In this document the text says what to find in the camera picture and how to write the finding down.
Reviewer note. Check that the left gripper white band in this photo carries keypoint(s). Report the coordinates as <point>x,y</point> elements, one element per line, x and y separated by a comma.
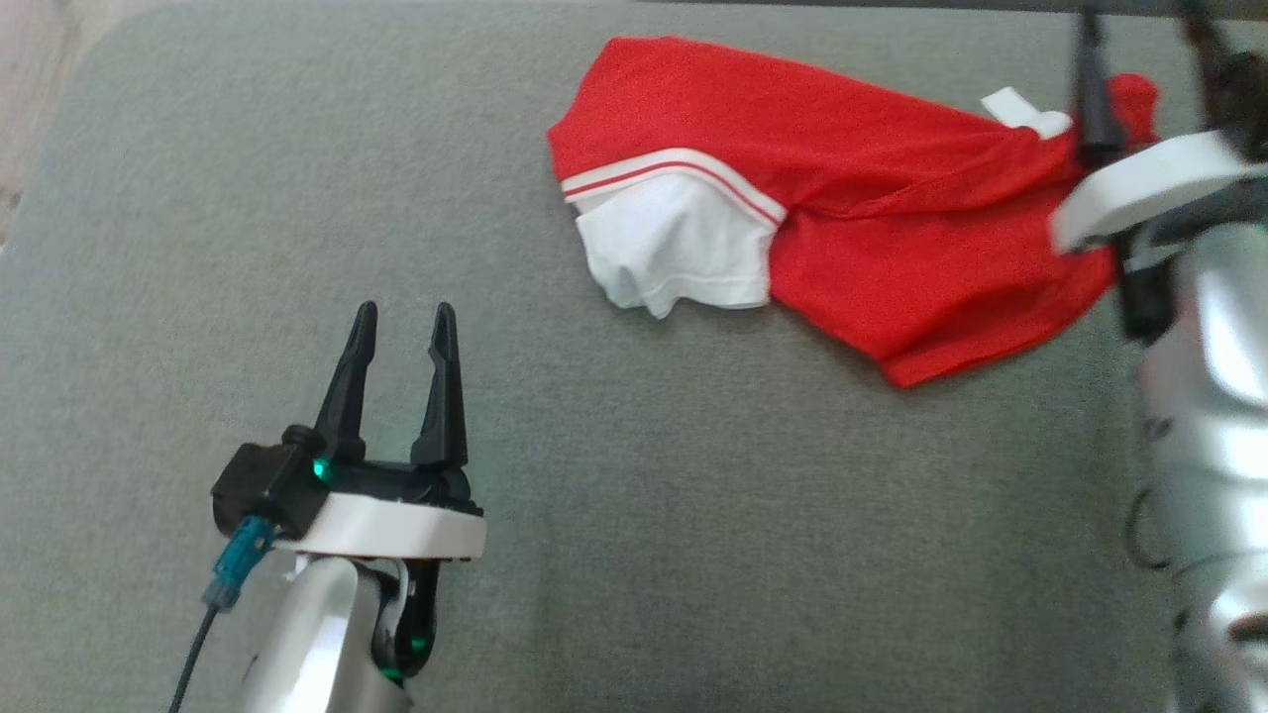
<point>396,525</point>

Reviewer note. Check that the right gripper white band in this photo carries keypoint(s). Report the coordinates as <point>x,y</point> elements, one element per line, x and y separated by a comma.
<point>1149,183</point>

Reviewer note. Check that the red Bulls jersey white sleeves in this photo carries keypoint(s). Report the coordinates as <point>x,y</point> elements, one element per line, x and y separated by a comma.
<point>892,198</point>

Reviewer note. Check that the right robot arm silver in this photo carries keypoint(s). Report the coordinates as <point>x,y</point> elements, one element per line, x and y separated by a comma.
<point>1209,446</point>

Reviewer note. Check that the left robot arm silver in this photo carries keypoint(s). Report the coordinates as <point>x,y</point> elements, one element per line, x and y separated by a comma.
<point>307,634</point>

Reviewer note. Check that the large grey sofa seat cushion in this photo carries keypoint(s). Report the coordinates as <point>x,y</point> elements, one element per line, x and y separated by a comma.
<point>693,545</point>

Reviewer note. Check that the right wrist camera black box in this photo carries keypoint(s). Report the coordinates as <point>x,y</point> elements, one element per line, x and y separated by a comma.
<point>1248,99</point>

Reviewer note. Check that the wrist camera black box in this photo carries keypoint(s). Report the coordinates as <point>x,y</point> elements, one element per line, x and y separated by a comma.
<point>263,485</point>
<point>1248,99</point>

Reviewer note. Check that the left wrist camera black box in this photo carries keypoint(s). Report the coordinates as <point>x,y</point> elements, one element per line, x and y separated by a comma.
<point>263,485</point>

